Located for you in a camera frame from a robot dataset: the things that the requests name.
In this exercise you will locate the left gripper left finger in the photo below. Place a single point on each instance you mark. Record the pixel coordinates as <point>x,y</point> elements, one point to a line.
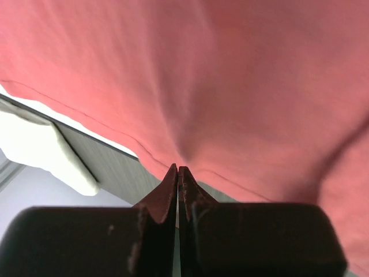
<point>95,241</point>

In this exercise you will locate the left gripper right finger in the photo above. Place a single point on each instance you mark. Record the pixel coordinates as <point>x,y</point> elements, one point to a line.
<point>253,239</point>

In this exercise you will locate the pink t shirt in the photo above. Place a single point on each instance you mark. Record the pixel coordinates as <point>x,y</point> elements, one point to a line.
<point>262,100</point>

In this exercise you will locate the folded white t shirt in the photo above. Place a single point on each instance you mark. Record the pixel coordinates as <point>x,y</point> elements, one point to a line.
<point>29,139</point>

